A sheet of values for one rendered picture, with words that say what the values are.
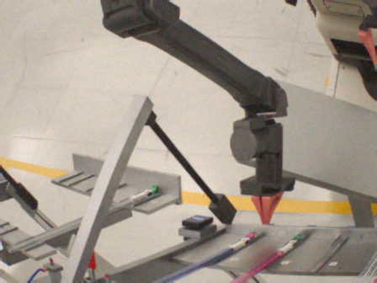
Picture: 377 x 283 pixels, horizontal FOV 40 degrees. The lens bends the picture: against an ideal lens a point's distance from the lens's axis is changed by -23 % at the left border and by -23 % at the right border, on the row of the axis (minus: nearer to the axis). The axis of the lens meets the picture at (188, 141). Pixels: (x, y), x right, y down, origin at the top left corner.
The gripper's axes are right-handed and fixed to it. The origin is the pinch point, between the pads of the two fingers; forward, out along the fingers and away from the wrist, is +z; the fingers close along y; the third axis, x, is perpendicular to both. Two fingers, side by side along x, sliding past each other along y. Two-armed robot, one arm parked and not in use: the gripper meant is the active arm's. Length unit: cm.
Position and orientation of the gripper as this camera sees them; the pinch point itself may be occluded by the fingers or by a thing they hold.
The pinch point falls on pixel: (266, 222)
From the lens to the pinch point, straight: 124.9
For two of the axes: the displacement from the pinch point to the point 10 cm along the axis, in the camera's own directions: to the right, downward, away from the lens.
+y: 8.3, 0.6, -5.6
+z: 0.2, 9.9, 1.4
